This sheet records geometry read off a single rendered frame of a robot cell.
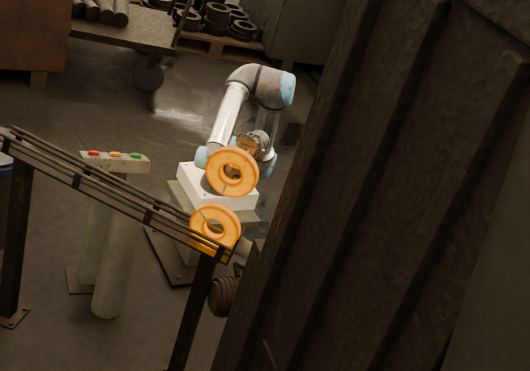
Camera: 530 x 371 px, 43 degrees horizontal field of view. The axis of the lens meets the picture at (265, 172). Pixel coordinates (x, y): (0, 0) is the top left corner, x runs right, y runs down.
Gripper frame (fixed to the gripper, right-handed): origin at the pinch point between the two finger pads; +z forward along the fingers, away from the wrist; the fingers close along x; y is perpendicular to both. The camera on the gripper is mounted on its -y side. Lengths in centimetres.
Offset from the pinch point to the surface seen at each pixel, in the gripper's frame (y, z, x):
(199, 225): -22.2, -3.2, -4.5
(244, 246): -23.0, -3.4, 10.8
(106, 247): -54, -30, -38
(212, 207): -14.7, -1.3, -2.1
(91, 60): -34, -237, -148
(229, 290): -39.5, -5.8, 10.7
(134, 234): -45, -31, -30
